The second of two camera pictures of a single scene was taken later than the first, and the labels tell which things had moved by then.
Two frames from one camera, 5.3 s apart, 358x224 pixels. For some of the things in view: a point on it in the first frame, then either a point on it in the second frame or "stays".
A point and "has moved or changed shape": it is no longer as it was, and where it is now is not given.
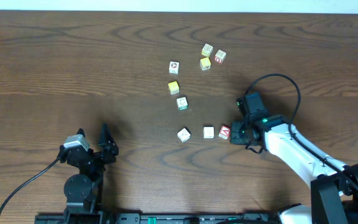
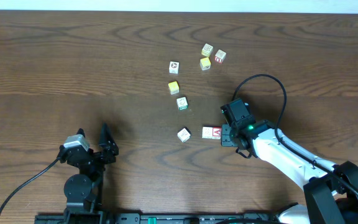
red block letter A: x=224 y=132 has moved or changed shape
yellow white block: x=205 y=63 stays
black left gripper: x=95 y=156 stays
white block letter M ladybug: x=209 y=132 stays
